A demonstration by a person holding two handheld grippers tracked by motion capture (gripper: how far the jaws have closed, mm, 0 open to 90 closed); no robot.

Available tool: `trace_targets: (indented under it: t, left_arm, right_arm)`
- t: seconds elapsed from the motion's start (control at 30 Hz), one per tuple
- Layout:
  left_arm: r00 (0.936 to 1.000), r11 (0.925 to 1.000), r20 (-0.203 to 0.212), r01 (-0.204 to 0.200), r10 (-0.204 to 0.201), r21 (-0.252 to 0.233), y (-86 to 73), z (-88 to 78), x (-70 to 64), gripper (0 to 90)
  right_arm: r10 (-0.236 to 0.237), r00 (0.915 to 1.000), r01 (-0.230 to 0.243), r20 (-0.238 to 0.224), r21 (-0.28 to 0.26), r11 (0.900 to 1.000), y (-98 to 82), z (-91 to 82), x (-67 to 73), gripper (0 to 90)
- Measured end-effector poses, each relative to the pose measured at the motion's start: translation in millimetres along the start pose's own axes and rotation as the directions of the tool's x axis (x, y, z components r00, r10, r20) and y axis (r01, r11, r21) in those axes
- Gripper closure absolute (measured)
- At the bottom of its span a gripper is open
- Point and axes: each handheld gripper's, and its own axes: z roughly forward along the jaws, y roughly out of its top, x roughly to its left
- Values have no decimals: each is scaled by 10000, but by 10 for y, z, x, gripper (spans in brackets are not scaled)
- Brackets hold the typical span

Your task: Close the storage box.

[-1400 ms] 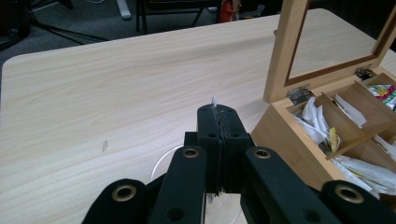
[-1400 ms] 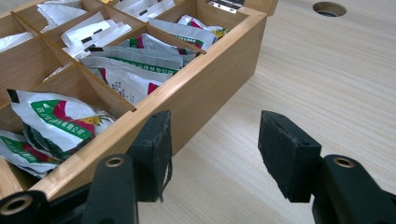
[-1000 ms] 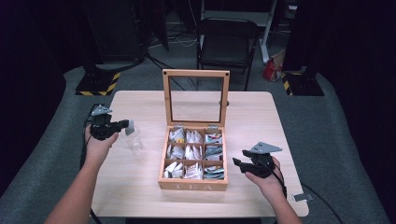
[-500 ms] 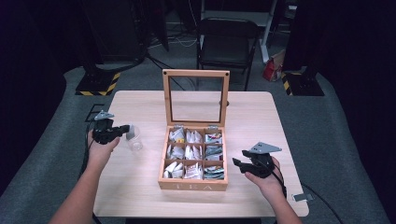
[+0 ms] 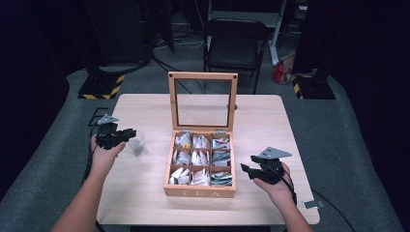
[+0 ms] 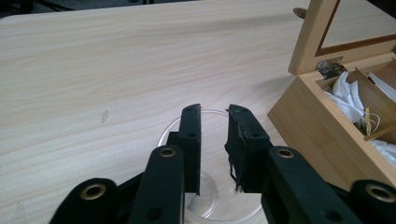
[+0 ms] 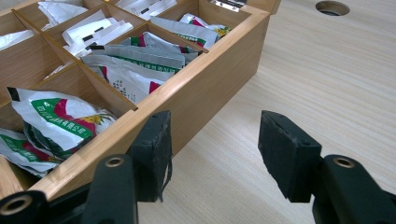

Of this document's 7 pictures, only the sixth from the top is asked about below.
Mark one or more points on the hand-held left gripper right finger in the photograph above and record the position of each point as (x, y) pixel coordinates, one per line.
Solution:
(249, 146)

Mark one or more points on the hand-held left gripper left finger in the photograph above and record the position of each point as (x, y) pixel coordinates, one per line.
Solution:
(186, 149)

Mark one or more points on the wooden tea box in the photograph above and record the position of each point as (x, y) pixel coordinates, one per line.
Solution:
(314, 130)

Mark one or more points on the white tea bags, yellow tags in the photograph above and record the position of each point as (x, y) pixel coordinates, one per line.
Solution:
(348, 99)

